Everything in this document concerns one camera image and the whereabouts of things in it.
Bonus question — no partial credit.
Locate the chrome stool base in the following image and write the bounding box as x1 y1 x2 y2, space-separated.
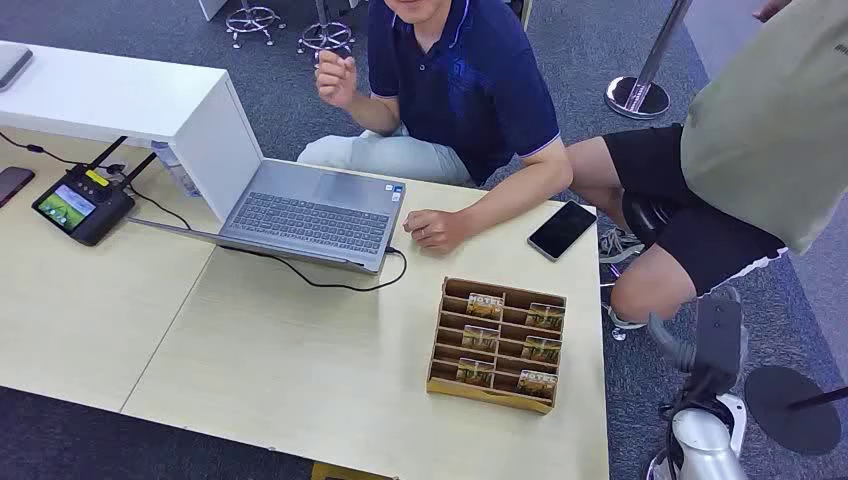
224 0 288 50
296 0 357 70

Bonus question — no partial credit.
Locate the yellow wooden box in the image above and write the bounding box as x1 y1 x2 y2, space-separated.
310 461 399 480

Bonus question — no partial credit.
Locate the thin black cable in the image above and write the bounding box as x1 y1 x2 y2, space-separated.
104 163 195 232
0 131 87 168

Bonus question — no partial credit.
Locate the wooden card holder tray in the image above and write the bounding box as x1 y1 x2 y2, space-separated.
425 276 569 417

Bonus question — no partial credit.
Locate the stool person's hand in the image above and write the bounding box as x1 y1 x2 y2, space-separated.
751 0 794 23

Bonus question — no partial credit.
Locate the grey open laptop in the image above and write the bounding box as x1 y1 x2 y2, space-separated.
127 157 407 276

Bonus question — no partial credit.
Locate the hotel key card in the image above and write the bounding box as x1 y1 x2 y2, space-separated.
465 292 505 322
520 335 564 364
525 302 567 332
455 357 496 389
515 369 560 401
460 324 500 354

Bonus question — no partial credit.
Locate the black laptop power cable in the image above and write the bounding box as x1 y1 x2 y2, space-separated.
218 243 409 293

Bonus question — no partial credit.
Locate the black stool seat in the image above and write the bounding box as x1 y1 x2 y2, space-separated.
621 190 672 248

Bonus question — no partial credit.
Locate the black round stanchion base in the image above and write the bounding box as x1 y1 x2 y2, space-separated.
743 364 848 458

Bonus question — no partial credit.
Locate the black remote controller with screen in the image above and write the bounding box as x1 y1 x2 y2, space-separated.
31 135 159 248

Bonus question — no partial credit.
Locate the seated person's right hand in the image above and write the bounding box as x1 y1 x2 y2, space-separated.
314 49 360 110

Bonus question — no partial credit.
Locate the dark red smartphone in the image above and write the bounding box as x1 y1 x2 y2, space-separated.
0 166 36 209

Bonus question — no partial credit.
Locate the clear plastic water bottle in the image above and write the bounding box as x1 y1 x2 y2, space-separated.
150 139 203 199

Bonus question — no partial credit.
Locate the seated person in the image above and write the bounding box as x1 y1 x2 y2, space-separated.
296 0 575 256

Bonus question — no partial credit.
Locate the seated person's left hand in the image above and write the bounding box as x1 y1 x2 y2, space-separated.
402 208 475 256

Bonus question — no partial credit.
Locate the black smartphone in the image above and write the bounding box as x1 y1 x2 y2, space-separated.
526 199 600 264

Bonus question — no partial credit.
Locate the robot right hand grey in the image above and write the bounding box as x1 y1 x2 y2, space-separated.
645 286 752 392

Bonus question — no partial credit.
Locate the grey sneaker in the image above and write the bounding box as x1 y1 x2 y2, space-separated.
598 227 646 266
606 303 649 332

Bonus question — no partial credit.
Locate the person on black stool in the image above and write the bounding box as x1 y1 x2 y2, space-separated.
566 0 848 333

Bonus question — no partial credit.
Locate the chrome stanchion post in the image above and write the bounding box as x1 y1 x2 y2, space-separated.
604 0 694 121

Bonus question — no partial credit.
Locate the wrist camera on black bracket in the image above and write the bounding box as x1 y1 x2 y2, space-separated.
692 294 745 395

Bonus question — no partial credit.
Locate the grey closed device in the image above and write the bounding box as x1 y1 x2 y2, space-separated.
0 44 34 92

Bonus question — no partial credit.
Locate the white desk riser shelf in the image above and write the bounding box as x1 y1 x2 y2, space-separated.
0 39 266 225

